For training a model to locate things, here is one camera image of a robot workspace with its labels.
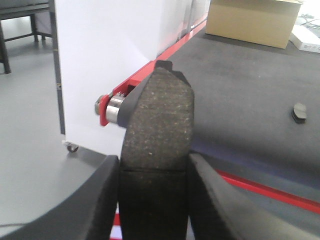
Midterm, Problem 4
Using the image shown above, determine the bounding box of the grey brake pad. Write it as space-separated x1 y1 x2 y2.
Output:
118 60 194 240
291 102 307 124

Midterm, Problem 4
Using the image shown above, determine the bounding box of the white printed box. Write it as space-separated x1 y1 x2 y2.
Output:
289 24 320 53

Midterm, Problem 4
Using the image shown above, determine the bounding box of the cardboard box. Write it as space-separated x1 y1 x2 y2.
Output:
205 0 304 49

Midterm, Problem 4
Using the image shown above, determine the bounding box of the black conveyor belt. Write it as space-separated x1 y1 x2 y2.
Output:
120 32 320 201

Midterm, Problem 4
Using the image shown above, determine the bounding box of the left red-white traffic cone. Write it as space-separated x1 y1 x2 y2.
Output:
109 204 123 240

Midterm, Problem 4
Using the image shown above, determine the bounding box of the red conveyor frame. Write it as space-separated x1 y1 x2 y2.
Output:
94 12 320 240

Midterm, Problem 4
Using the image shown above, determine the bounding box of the white wheeled panel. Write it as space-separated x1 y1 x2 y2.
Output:
54 0 210 155

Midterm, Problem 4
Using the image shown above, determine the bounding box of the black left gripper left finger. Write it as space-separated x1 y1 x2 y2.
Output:
2 155 120 240

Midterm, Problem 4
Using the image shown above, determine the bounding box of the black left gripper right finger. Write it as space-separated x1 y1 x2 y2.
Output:
187 153 320 240

